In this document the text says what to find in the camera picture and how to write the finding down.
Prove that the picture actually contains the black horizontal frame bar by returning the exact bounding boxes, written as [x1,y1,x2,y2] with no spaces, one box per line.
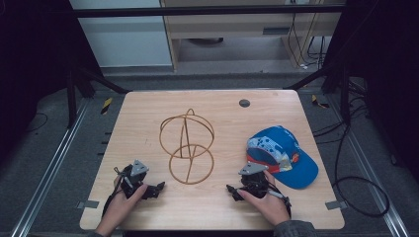
[67,4,347,19]

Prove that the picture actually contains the black curtain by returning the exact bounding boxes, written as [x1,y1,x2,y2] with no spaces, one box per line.
[324,0,419,186]
[0,0,104,166]

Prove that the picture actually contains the brown wire hat stand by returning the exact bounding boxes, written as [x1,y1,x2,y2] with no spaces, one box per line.
[158,108,216,186]

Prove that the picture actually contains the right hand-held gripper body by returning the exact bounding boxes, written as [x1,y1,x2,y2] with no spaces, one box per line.
[238,162,271,199]

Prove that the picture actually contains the grey table edge bracket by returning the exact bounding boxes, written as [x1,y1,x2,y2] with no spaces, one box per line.
[76,199,100,210]
[324,199,349,211]

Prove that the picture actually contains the white cabinet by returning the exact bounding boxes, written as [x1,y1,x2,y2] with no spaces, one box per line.
[68,0,174,69]

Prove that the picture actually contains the blue baseball cap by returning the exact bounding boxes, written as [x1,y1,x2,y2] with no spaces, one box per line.
[245,124,320,191]

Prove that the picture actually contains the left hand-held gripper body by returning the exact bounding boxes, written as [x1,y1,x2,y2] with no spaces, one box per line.
[113,159,151,199]

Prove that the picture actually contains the black looped floor cable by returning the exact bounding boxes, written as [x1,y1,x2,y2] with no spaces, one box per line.
[311,97,391,219]

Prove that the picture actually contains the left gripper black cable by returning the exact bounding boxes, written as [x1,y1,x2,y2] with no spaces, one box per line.
[101,166,130,217]

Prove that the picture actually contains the yellow black floor tape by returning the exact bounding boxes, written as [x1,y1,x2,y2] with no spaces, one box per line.
[100,97,114,116]
[310,94,330,110]

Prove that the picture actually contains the person's right hand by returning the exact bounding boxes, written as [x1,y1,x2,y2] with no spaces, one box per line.
[236,169,291,227]

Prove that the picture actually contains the person's left hand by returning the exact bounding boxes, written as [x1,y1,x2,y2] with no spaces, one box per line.
[103,176,149,228]

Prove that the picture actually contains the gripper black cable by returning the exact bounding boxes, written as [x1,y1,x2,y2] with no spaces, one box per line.
[267,184,293,218]
[101,166,130,217]

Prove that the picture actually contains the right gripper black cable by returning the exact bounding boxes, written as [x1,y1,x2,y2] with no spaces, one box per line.
[267,184,293,218]

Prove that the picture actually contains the black metal stand leg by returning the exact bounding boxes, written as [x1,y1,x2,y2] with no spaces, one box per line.
[284,63,353,126]
[64,65,131,130]

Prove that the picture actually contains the light wooden desk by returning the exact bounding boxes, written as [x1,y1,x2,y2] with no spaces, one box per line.
[159,0,347,71]

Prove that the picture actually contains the silver metal floor rail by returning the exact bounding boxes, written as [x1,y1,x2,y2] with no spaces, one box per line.
[9,98,91,237]
[325,93,411,237]

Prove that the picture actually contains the hanging black desk cables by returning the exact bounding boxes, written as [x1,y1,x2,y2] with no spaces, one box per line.
[287,12,328,71]

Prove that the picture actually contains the thin black floor cable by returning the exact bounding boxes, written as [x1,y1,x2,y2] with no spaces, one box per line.
[25,112,49,133]

